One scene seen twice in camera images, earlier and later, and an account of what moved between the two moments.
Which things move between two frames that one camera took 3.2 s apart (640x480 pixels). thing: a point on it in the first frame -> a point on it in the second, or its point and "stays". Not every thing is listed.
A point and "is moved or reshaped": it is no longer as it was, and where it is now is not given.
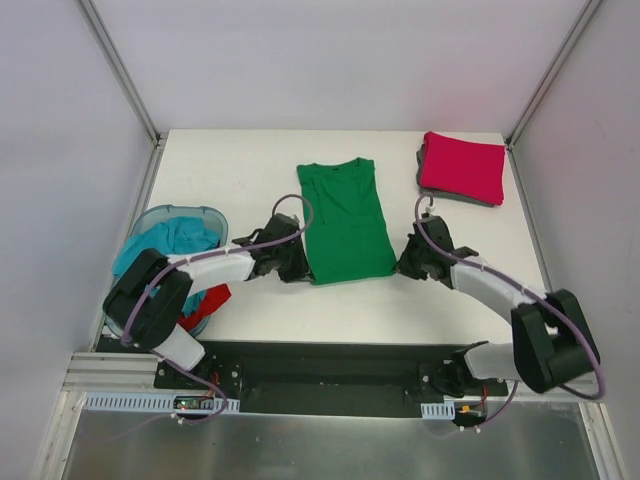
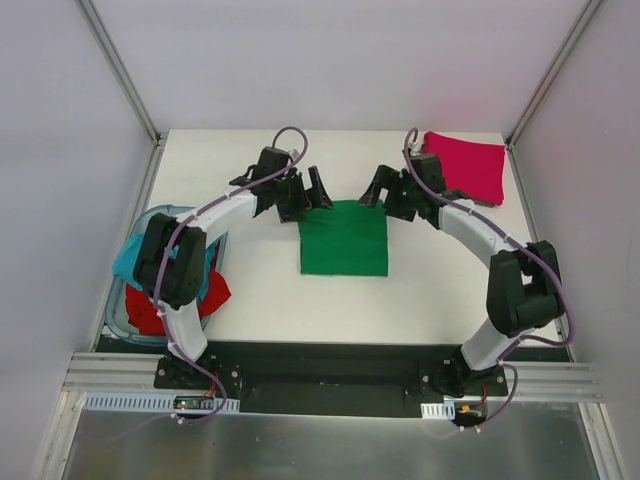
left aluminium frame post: (120, 69) stays
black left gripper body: (293, 263) -> (301, 194)
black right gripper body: (409, 260) -> (391, 188)
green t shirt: (347, 233) is moved or reshaped
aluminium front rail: (111, 372) stays
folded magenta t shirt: (468, 168) stays
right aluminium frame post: (552, 71) stays
